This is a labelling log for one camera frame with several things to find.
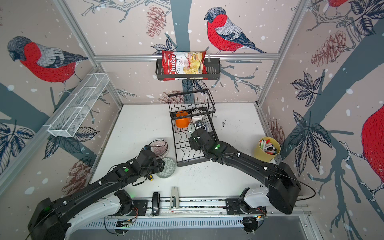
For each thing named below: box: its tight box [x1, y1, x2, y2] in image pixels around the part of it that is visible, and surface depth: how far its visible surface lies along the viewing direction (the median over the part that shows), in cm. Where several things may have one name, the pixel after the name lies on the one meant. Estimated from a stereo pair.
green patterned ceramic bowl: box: [156, 157, 176, 179], surface depth 87 cm
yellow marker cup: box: [254, 136, 281, 163], surface depth 85 cm
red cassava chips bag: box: [161, 50, 209, 81], surface depth 90 cm
